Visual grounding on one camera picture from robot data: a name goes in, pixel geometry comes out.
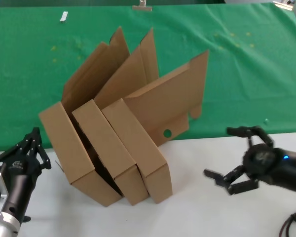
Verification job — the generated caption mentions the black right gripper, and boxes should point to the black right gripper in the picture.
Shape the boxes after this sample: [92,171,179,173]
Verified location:
[203,125,296,196]

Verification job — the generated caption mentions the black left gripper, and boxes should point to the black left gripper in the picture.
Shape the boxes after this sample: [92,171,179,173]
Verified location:
[0,127,52,219]

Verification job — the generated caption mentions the brown cardboard box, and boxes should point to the brown cardboard box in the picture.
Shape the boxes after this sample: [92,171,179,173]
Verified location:
[38,26,130,207]
[102,49,210,204]
[72,27,160,206]

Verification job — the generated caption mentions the green table cloth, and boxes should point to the green table cloth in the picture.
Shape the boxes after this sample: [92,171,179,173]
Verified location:
[0,2,296,152]

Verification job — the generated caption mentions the metal table clamp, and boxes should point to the metal table clamp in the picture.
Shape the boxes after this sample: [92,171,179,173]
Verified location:
[132,0,153,11]
[272,0,296,11]

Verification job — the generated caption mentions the black cable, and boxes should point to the black cable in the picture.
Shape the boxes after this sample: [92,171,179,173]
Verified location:
[279,207,296,237]

